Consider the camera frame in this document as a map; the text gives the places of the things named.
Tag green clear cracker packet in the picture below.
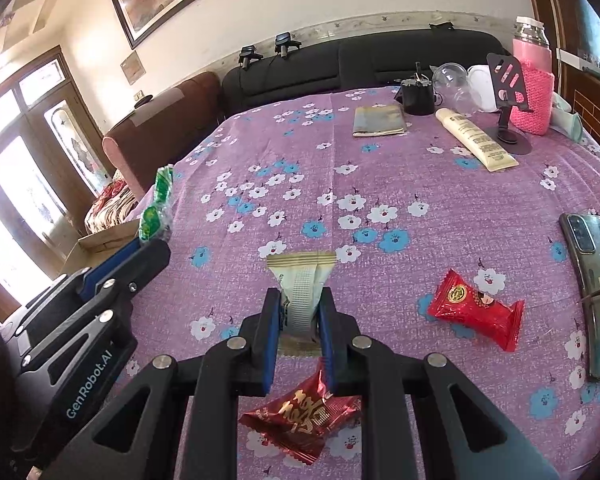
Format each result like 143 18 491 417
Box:
138 164 174 244

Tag dark red candy packet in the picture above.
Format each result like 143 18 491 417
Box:
238 360 362 465

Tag bright red snack packet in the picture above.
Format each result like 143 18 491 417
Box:
427 269 524 352

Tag cream white snack packet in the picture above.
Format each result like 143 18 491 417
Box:
266 252 337 356

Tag brown cardboard tray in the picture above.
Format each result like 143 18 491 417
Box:
60 220 140 275

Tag floral blanket seat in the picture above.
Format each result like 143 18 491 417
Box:
84 170 138 234

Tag wooden glass door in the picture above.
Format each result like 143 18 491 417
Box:
0 47 114 310

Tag brown red armchair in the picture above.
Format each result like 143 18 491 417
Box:
102 72 223 200

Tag purple floral tablecloth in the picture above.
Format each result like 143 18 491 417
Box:
120 87 600 479

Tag black smartphone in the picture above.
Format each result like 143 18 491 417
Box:
559 214 600 380

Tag black clip device left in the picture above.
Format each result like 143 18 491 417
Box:
238 44 263 70

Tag black clip device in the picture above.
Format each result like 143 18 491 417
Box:
238 44 263 70
274 32 301 58

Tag cream tube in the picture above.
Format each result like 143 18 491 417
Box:
436 108 518 172

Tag black clip device right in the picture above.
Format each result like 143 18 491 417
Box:
274 32 301 58

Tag small olive notebook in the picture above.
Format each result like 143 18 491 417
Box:
352 105 405 138

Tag black ashtray cup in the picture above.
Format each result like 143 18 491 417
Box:
396 62 436 116

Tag black sofa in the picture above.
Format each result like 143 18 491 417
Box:
221 23 507 116

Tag black phone stand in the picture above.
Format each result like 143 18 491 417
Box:
486 53 532 155

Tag white jar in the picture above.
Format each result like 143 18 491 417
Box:
467 65 498 113

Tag pink covered glass bottle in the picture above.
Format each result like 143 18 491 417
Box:
510 16 555 136

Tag small wall plaque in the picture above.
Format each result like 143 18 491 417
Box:
120 51 146 86

